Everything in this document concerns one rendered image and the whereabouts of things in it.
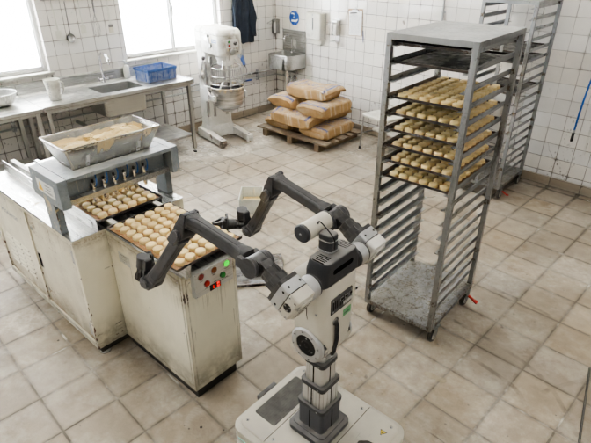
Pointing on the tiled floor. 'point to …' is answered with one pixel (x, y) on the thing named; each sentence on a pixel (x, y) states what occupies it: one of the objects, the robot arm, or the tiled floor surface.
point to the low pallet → (309, 137)
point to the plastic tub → (250, 197)
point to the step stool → (379, 121)
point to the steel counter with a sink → (125, 89)
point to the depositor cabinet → (67, 261)
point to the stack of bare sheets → (256, 277)
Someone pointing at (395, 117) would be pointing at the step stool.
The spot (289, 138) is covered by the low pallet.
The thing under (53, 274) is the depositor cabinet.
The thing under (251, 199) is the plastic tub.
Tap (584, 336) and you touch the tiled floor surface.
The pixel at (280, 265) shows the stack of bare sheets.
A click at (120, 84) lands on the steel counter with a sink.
